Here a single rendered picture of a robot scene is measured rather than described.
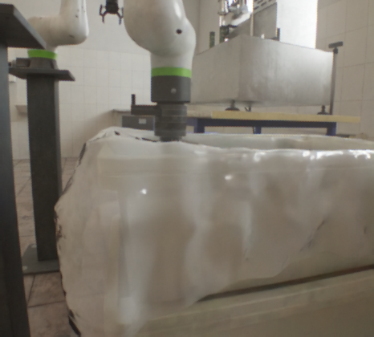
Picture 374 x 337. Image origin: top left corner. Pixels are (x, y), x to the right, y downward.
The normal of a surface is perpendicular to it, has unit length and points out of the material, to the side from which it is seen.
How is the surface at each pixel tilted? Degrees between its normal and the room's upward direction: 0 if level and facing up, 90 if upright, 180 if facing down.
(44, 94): 90
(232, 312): 90
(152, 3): 88
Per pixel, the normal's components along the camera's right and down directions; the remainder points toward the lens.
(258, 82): 0.39, 0.13
